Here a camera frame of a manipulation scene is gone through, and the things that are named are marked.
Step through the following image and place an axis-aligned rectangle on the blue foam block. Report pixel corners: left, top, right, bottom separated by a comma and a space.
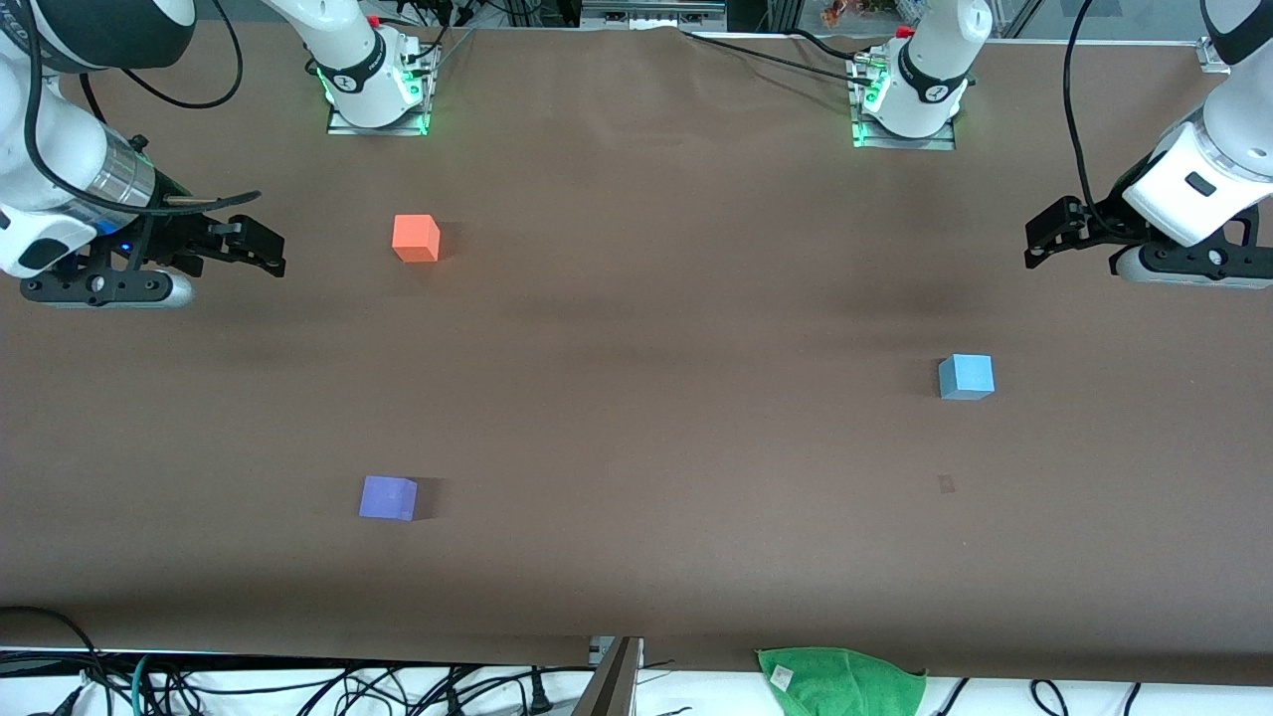
938, 353, 996, 402

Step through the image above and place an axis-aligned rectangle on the orange foam block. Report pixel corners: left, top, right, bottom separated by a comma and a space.
391, 214, 442, 264

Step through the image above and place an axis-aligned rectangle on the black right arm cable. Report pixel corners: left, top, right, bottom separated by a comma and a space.
18, 0, 263, 218

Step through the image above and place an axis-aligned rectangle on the brown table cover sheet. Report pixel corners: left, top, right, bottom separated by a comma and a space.
0, 25, 1273, 687

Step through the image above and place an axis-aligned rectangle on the long black table cable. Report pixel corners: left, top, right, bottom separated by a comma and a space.
682, 29, 878, 87

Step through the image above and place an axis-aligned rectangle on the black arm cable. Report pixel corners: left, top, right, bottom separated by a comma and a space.
18, 0, 263, 218
1061, 0, 1131, 246

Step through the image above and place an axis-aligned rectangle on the purple foam block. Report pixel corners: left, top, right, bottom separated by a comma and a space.
358, 474, 420, 522

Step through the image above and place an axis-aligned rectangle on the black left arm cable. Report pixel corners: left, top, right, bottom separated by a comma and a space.
1061, 0, 1131, 246

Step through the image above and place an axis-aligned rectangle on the green cloth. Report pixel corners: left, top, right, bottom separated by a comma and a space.
757, 646, 929, 716

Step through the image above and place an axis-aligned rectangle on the grey metal post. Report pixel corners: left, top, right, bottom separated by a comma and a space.
571, 636, 645, 716

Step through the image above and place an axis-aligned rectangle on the grey power strip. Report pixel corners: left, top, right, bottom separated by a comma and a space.
580, 0, 729, 32

